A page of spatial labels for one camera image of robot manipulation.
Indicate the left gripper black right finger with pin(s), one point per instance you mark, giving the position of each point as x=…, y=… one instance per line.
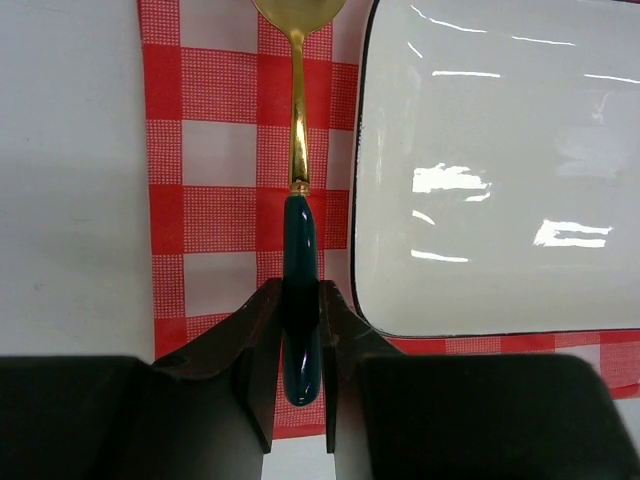
x=390, y=415

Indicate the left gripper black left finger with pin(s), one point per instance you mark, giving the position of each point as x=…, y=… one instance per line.
x=204, y=411

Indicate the gold spoon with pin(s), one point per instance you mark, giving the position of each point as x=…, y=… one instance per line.
x=299, y=310

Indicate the white rectangular plate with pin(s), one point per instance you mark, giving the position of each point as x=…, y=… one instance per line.
x=496, y=175

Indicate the red white checkered cloth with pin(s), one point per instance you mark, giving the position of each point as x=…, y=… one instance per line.
x=217, y=94

